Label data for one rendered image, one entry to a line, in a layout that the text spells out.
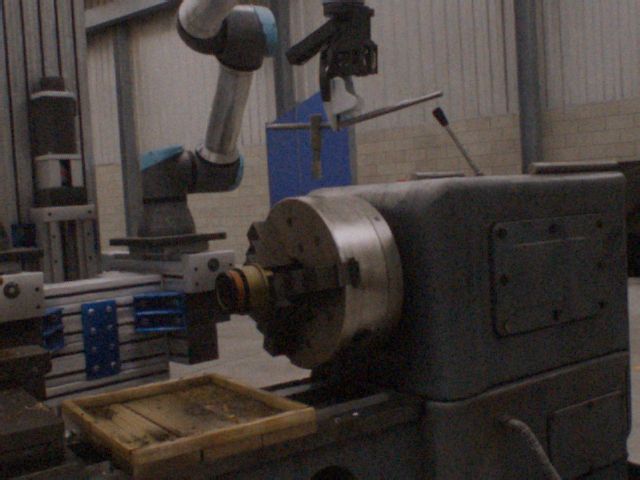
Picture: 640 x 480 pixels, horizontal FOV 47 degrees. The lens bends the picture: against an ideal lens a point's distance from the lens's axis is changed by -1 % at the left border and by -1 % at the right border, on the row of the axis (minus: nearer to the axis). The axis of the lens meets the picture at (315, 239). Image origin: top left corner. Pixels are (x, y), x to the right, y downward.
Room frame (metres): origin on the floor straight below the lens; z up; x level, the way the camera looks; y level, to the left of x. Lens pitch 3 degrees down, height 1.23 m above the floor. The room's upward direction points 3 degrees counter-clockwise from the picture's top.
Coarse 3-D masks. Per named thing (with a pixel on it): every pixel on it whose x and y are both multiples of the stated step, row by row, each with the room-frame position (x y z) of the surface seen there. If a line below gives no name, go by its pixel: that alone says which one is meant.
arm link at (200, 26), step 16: (192, 0) 1.54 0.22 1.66; (208, 0) 1.46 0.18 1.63; (224, 0) 1.43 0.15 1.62; (240, 0) 1.44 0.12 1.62; (176, 16) 1.61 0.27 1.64; (192, 16) 1.55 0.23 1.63; (208, 16) 1.51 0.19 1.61; (224, 16) 1.52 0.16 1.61; (192, 32) 1.59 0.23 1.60; (208, 32) 1.60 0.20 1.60; (192, 48) 1.67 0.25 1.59; (208, 48) 1.66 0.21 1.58
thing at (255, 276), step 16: (224, 272) 1.25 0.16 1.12; (240, 272) 1.27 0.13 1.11; (256, 272) 1.27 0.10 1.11; (272, 272) 1.30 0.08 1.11; (224, 288) 1.29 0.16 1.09; (240, 288) 1.24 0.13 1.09; (256, 288) 1.25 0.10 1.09; (224, 304) 1.28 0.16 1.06; (240, 304) 1.24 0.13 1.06; (256, 304) 1.25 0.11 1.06
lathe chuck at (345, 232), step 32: (288, 224) 1.35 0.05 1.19; (320, 224) 1.26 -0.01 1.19; (352, 224) 1.27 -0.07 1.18; (320, 256) 1.27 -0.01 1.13; (352, 256) 1.23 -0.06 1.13; (384, 288) 1.26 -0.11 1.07; (320, 320) 1.28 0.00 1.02; (352, 320) 1.23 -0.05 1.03; (384, 320) 1.27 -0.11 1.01; (320, 352) 1.28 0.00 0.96; (352, 352) 1.28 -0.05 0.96
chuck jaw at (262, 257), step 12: (252, 228) 1.38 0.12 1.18; (264, 228) 1.38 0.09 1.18; (252, 240) 1.38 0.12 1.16; (264, 240) 1.36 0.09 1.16; (276, 240) 1.37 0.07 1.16; (252, 252) 1.35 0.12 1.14; (264, 252) 1.34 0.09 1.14; (276, 252) 1.35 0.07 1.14; (264, 264) 1.32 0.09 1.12; (276, 264) 1.33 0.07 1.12; (288, 264) 1.34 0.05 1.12; (300, 264) 1.37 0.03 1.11
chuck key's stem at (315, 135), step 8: (312, 120) 1.33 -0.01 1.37; (320, 120) 1.33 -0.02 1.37; (312, 128) 1.33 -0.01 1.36; (312, 136) 1.33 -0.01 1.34; (320, 136) 1.34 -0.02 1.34; (312, 144) 1.34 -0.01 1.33; (320, 144) 1.34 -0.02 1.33; (312, 168) 1.34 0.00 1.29; (320, 168) 1.35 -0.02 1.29; (312, 176) 1.35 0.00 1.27; (320, 176) 1.35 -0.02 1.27
